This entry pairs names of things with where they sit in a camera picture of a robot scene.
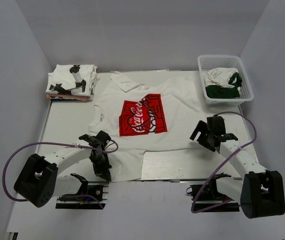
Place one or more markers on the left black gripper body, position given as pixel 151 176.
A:
pixel 100 156

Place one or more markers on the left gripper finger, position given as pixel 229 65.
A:
pixel 102 168
pixel 102 139

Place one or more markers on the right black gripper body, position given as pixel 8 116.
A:
pixel 209 133

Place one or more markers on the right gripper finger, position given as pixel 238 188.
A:
pixel 210 142
pixel 200 130

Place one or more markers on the white Coca-Cola t-shirt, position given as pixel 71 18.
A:
pixel 141 118

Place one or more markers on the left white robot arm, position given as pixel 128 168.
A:
pixel 40 179

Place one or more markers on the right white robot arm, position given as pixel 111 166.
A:
pixel 260 192

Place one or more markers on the stack of folded t-shirts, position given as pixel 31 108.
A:
pixel 66 97

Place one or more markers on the white and green t-shirt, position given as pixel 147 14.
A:
pixel 223 83

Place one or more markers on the white plastic basket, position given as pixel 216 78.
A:
pixel 208 62

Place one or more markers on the folded white black-print t-shirt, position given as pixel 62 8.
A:
pixel 75 80

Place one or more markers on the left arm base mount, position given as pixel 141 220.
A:
pixel 75 192

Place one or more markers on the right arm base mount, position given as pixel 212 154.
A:
pixel 210 197

